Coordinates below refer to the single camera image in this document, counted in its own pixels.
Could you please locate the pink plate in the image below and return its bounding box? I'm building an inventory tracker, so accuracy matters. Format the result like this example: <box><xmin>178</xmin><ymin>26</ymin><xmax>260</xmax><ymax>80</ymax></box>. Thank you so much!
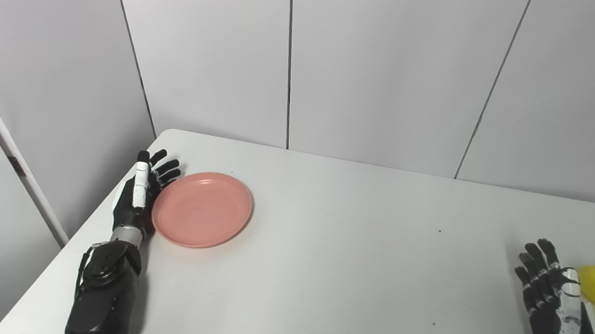
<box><xmin>149</xmin><ymin>170</ymin><xmax>255</xmax><ymax>251</ymax></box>

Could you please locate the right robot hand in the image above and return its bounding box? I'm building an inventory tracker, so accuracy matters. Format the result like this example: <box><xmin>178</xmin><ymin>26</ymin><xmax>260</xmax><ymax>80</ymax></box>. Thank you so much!
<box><xmin>513</xmin><ymin>237</ymin><xmax>595</xmax><ymax>334</ymax></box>

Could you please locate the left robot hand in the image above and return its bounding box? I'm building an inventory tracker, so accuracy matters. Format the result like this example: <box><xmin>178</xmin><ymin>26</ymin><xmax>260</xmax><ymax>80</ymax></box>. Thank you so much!
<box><xmin>108</xmin><ymin>148</ymin><xmax>184</xmax><ymax>233</ymax></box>

